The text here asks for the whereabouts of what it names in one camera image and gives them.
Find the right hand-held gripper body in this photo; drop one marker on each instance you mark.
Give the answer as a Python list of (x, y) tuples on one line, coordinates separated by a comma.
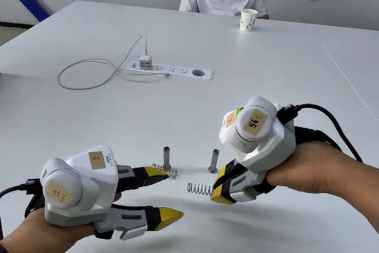
[(266, 143)]

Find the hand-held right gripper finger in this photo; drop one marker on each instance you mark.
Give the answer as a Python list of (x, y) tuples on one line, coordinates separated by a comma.
[(223, 176), (245, 188)]

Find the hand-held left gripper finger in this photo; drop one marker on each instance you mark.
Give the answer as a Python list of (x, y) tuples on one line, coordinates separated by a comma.
[(133, 219), (142, 176)]

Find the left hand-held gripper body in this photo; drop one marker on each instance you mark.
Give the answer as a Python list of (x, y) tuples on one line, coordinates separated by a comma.
[(86, 182)]

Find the grey metal pin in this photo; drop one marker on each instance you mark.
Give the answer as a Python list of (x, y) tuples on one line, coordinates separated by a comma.
[(167, 159), (214, 161)]

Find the thin metal coil spring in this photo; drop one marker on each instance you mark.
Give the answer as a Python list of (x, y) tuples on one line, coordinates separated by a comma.
[(199, 189), (173, 173)]

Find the person's right forearm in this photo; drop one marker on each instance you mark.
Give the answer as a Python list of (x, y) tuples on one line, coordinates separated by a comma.
[(364, 190)]

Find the person's left forearm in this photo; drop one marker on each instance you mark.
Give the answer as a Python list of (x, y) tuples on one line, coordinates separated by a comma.
[(9, 245)]

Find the person's right hand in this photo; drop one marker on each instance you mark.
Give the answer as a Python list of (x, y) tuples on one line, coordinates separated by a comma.
[(311, 167)]

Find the person's left hand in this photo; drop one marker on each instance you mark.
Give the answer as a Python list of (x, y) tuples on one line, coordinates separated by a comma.
[(50, 235)]

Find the white power strip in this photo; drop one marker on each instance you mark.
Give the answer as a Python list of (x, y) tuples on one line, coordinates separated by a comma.
[(177, 70)]

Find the white patterned paper cup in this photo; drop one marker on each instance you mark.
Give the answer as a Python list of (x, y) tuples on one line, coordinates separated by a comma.
[(248, 20)]

